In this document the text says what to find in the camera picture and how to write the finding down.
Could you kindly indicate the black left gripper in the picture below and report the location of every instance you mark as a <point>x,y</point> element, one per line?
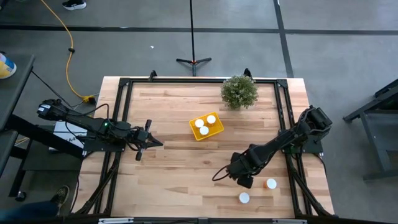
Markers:
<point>141,138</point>

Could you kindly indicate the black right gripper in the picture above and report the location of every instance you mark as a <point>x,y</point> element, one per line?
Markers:
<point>244,175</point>

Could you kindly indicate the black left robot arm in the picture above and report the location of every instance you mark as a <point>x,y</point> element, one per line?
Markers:
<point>93,124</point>

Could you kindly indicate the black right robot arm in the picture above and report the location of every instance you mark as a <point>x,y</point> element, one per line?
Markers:
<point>280,143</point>

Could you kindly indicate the yellow plastic basket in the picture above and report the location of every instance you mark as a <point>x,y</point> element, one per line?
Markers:
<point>216,130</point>

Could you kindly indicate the black table clamp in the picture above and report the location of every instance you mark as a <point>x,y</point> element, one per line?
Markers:
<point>152,75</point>
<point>247,73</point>

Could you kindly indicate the green potted plant black pot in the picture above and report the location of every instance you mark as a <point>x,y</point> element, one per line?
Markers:
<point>239,91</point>

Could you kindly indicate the white A4 paper box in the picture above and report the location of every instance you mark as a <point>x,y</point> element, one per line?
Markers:
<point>62,128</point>

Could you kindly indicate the person's dark shoe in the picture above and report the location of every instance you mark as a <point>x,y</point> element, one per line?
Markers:
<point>61,196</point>

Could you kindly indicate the black tripod stand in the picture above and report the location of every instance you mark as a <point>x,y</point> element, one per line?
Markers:
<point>192,31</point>

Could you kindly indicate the black metal table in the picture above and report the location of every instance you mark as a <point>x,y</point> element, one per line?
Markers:
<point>372,140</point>

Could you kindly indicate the dark grey desk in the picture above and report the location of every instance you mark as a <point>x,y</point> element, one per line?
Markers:
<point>15,99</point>

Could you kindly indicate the person's leg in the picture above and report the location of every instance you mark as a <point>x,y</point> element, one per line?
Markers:
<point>25,211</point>

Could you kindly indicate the person's black white shoe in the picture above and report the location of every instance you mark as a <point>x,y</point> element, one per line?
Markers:
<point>74,4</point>

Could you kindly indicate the yellow white wipes canister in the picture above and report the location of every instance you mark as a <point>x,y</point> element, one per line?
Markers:
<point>6,67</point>

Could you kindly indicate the silver metal bracket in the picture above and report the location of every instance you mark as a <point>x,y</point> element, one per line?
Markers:
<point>289,221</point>
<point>116,220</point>

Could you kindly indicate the black metal table frame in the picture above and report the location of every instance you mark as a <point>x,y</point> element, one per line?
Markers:
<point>202,80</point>

